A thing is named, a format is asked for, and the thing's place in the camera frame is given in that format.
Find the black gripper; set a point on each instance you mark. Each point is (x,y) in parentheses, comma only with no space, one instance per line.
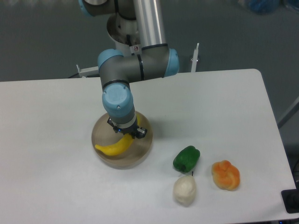
(130,128)

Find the yellow toy banana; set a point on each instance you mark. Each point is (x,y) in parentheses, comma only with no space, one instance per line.
(116,147)

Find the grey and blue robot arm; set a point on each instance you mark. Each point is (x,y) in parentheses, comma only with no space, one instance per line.
(141,18)

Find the beige round plate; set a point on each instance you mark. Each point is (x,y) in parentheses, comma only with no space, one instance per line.
(137,151)

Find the green toy bell pepper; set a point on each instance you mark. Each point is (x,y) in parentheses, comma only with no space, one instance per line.
(186,159)

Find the white toy pear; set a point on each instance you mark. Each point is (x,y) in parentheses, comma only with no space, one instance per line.
(185,190)

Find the orange toy bread knot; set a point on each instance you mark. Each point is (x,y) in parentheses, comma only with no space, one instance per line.
(225,175)

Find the grey metal table leg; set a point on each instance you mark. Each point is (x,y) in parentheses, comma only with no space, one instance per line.
(289,112)

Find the black device at table edge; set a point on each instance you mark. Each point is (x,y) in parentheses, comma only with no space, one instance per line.
(291,200)

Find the blue plastic bag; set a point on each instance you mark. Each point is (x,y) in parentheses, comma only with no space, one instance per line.
(263,6)

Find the white metal frame bracket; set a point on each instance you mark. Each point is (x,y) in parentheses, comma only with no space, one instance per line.
(88,72)

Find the white upright metal bracket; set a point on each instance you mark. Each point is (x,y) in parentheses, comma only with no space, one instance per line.
(195,58)

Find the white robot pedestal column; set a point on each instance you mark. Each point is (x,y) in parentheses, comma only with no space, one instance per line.
(124,33)

